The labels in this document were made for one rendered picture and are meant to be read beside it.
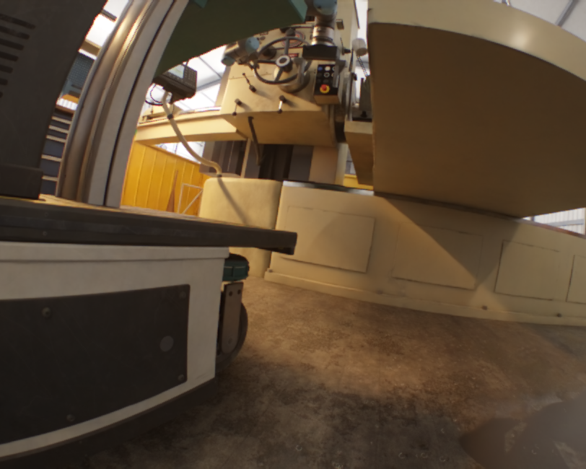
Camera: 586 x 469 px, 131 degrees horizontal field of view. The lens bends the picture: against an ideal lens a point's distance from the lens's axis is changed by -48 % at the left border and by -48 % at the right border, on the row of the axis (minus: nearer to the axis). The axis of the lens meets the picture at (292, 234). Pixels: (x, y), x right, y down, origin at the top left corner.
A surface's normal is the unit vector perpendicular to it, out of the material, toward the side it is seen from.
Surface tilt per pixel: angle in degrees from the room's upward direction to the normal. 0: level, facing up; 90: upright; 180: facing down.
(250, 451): 0
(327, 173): 90
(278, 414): 0
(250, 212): 90
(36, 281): 90
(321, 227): 90
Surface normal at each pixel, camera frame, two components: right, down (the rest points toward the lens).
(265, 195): -0.30, -0.02
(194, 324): 0.88, 0.14
